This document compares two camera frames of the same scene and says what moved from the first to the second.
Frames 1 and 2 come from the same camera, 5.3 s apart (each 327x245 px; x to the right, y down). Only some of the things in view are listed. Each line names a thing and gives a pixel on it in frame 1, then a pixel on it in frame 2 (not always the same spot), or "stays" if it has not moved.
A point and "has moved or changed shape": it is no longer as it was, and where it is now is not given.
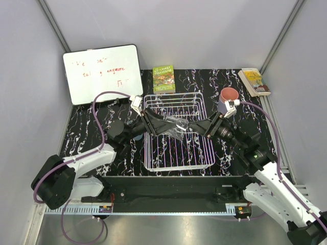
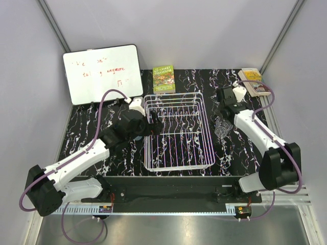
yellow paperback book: [254, 80] stays
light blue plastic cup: [137, 138] stays
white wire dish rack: [166, 152] stays
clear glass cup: [181, 125] has moved or changed shape
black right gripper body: [220, 129] to [220, 107]
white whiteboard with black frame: [90, 72] stays
